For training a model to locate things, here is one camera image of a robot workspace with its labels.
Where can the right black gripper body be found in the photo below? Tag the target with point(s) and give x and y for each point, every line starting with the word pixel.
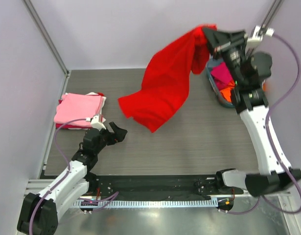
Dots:
pixel 226 44

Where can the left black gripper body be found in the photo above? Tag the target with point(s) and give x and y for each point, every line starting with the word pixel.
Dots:
pixel 105 138

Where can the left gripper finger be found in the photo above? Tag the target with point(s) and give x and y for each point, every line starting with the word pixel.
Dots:
pixel 113 126
pixel 120 134

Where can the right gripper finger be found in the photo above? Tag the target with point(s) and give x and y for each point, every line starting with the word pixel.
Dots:
pixel 234 34
pixel 215 38

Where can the red t shirt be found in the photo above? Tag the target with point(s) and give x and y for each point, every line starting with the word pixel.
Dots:
pixel 165 84

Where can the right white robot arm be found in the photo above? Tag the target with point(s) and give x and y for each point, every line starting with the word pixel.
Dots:
pixel 251 104

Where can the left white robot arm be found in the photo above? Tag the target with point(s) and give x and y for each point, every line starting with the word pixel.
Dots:
pixel 41 212

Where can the magenta t shirt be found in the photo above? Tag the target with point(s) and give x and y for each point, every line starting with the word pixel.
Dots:
pixel 222 77

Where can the blue laundry basket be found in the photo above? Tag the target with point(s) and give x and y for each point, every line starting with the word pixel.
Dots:
pixel 209 67

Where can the orange t shirt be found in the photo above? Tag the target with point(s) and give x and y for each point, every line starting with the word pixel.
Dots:
pixel 226 91

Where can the folded crimson t shirt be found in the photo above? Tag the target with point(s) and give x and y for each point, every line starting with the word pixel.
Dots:
pixel 67 126

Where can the folded pink t shirt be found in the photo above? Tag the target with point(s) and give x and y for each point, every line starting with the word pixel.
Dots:
pixel 78 110

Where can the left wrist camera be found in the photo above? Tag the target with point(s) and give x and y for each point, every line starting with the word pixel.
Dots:
pixel 97 122

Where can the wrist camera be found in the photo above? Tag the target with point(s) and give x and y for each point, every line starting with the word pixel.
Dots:
pixel 258 34
pixel 97 122

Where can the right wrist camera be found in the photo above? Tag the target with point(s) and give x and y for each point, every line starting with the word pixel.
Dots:
pixel 258 34

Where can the right aluminium frame post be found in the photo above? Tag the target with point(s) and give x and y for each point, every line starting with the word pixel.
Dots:
pixel 271 13

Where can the aluminium frame post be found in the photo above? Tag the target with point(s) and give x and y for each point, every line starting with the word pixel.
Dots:
pixel 44 33
pixel 271 13

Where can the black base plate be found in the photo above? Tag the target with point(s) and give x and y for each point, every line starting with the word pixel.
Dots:
pixel 156 187

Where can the white slotted cable duct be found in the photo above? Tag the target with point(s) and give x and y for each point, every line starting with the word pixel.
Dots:
pixel 213 202

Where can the left aluminium frame post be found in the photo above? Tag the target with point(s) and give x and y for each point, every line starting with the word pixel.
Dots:
pixel 44 33

